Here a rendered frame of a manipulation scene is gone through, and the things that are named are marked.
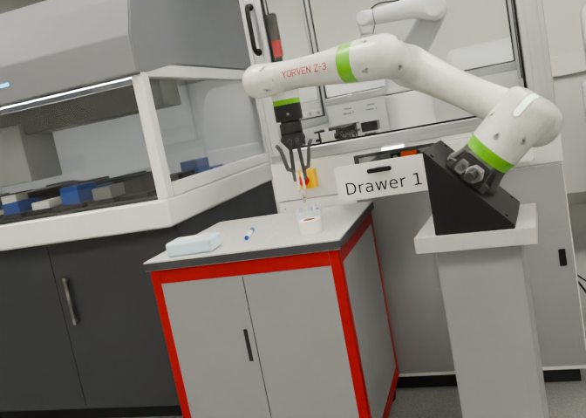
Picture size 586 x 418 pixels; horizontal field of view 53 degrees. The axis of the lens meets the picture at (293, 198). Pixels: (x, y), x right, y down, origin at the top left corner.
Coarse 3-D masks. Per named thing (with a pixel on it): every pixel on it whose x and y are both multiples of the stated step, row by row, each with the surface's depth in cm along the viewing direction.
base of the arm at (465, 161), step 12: (456, 156) 148; (468, 156) 140; (456, 168) 142; (468, 168) 138; (480, 168) 138; (492, 168) 141; (468, 180) 133; (480, 180) 138; (492, 180) 145; (480, 192) 140; (492, 192) 146
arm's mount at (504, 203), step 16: (432, 160) 140; (432, 176) 141; (448, 176) 140; (432, 192) 142; (448, 192) 140; (464, 192) 139; (496, 192) 153; (432, 208) 143; (448, 208) 141; (464, 208) 140; (480, 208) 138; (496, 208) 139; (512, 208) 148; (448, 224) 142; (464, 224) 140; (480, 224) 139; (496, 224) 138; (512, 224) 136
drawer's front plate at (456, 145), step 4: (448, 140) 205; (452, 140) 204; (456, 140) 204; (460, 140) 203; (464, 140) 203; (468, 140) 203; (448, 144) 205; (452, 144) 204; (456, 144) 204; (460, 144) 204; (464, 144) 203; (452, 148) 205; (456, 148) 204; (532, 148) 197; (528, 152) 198; (532, 152) 198; (524, 156) 198; (528, 156) 198; (532, 156) 198; (520, 160) 199; (524, 160) 199; (528, 160) 198; (532, 160) 198
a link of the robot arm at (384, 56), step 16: (352, 48) 162; (368, 48) 159; (384, 48) 157; (400, 48) 158; (336, 64) 165; (352, 64) 162; (368, 64) 160; (384, 64) 158; (400, 64) 159; (352, 80) 167; (368, 80) 165
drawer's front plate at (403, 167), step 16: (384, 160) 180; (400, 160) 179; (416, 160) 177; (336, 176) 185; (352, 176) 184; (368, 176) 182; (384, 176) 181; (400, 176) 180; (416, 176) 178; (352, 192) 185; (368, 192) 183; (384, 192) 182; (400, 192) 180
